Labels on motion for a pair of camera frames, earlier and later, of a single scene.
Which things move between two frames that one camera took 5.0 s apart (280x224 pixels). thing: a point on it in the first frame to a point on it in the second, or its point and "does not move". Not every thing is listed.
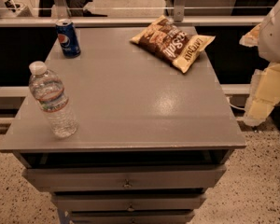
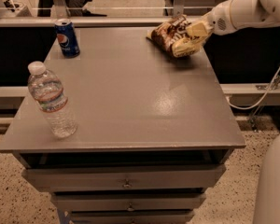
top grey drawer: [87, 178] does not move
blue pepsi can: [68, 38] does not move
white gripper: [275, 36] to [218, 20]
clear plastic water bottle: [49, 92] does not move
